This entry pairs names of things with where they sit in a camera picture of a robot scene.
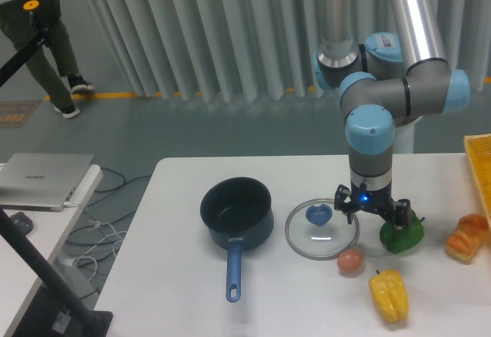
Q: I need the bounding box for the white floor cable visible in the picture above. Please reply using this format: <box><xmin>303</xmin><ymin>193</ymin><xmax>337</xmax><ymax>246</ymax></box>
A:
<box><xmin>72</xmin><ymin>220</ymin><xmax>128</xmax><ymax>282</ymax></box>

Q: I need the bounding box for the green bell pepper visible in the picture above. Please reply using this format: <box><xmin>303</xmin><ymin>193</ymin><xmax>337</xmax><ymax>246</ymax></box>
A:
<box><xmin>379</xmin><ymin>210</ymin><xmax>424</xmax><ymax>253</ymax></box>

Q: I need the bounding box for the person in green trousers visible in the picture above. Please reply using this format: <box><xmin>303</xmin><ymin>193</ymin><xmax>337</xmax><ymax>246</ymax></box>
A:
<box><xmin>1</xmin><ymin>0</ymin><xmax>94</xmax><ymax>119</ymax></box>

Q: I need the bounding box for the brown egg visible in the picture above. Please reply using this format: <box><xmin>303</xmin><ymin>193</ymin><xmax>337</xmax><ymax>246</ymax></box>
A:
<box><xmin>337</xmin><ymin>249</ymin><xmax>364</xmax><ymax>274</ymax></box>

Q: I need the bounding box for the orange croissant bread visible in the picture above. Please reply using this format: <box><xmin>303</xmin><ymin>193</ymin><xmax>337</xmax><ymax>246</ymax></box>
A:
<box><xmin>445</xmin><ymin>213</ymin><xmax>489</xmax><ymax>263</ymax></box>

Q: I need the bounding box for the silver laptop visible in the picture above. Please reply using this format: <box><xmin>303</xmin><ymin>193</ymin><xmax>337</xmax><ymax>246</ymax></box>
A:
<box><xmin>1</xmin><ymin>153</ymin><xmax>94</xmax><ymax>212</ymax></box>

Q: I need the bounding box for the black floor cable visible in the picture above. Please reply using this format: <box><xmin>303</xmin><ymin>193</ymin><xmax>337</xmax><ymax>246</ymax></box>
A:
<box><xmin>64</xmin><ymin>166</ymin><xmax>153</xmax><ymax>299</ymax></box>

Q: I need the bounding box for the white curtain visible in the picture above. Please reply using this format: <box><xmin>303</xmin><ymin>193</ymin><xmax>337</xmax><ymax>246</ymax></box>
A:
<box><xmin>87</xmin><ymin>0</ymin><xmax>490</xmax><ymax>102</ymax></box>

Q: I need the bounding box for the yellow woven basket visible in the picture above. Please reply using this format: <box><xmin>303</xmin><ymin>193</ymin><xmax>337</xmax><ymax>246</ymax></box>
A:
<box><xmin>463</xmin><ymin>134</ymin><xmax>490</xmax><ymax>224</ymax></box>

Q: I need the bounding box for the glass lid with blue knob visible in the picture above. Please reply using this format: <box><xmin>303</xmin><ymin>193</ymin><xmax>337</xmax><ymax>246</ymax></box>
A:
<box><xmin>285</xmin><ymin>198</ymin><xmax>360</xmax><ymax>260</ymax></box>

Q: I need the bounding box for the yellow bell pepper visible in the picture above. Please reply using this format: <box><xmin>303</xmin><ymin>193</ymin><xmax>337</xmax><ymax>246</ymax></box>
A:
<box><xmin>368</xmin><ymin>269</ymin><xmax>409</xmax><ymax>323</ymax></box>

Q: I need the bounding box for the black camera stand pole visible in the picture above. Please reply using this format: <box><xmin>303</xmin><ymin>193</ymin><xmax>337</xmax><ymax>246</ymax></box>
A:
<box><xmin>1</xmin><ymin>209</ymin><xmax>114</xmax><ymax>336</ymax></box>

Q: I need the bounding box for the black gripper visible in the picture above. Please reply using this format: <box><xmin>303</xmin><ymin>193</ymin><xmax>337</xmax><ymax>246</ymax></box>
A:
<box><xmin>334</xmin><ymin>183</ymin><xmax>412</xmax><ymax>241</ymax></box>

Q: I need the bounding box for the dark saucepan with blue handle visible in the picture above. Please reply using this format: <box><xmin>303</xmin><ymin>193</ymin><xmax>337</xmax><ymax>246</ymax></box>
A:
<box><xmin>199</xmin><ymin>177</ymin><xmax>275</xmax><ymax>302</ymax></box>

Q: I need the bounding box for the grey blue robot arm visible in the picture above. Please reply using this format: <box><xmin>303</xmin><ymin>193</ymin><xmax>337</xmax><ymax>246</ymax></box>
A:
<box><xmin>312</xmin><ymin>0</ymin><xmax>470</xmax><ymax>253</ymax></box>

